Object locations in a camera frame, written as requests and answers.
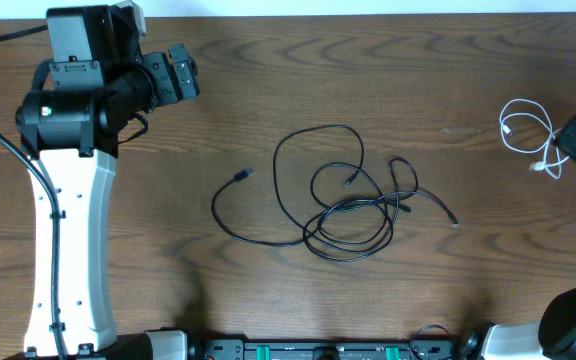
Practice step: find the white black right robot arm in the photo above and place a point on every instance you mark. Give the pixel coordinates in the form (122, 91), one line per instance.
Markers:
(554, 335)

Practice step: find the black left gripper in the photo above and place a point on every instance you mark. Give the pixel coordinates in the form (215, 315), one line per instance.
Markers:
(169, 79)

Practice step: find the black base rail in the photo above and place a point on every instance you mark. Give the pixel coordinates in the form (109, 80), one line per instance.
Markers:
(368, 350)

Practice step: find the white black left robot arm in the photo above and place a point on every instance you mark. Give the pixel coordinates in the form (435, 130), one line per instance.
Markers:
(70, 123)

